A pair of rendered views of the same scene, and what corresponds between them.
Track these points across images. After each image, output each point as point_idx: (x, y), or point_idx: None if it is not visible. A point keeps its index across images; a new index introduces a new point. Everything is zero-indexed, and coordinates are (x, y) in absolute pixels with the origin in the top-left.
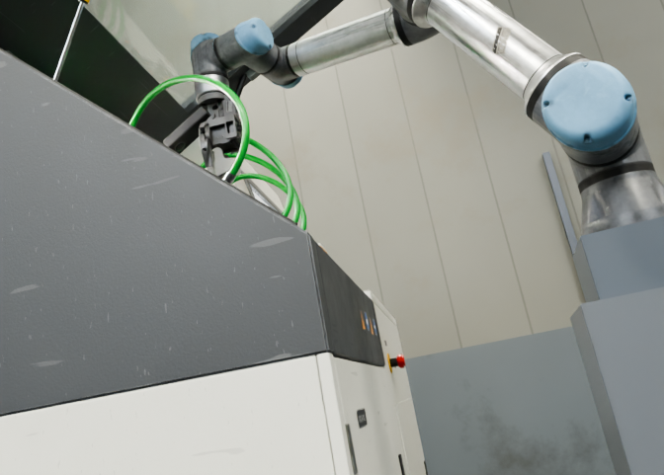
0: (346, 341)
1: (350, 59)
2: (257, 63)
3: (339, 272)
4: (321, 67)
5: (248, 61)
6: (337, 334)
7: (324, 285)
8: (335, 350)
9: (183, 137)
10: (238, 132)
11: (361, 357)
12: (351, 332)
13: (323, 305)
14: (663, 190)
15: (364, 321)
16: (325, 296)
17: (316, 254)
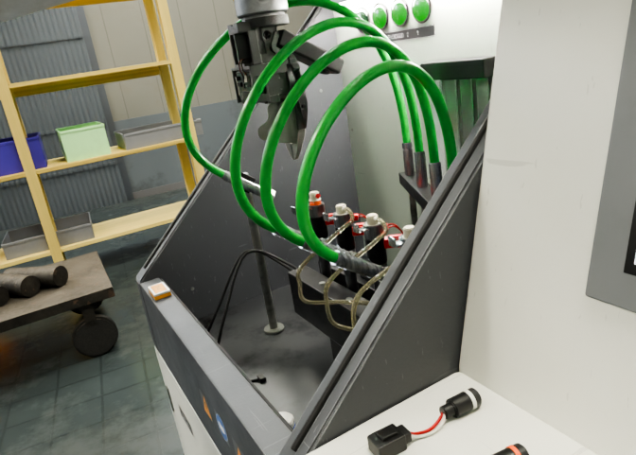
0: (169, 365)
1: (24, 11)
2: None
3: (163, 321)
4: None
5: None
6: (160, 348)
7: (148, 313)
8: (158, 351)
9: (309, 65)
10: (242, 90)
11: (193, 409)
12: (178, 373)
13: (148, 322)
14: None
15: (211, 413)
16: (150, 320)
17: (141, 292)
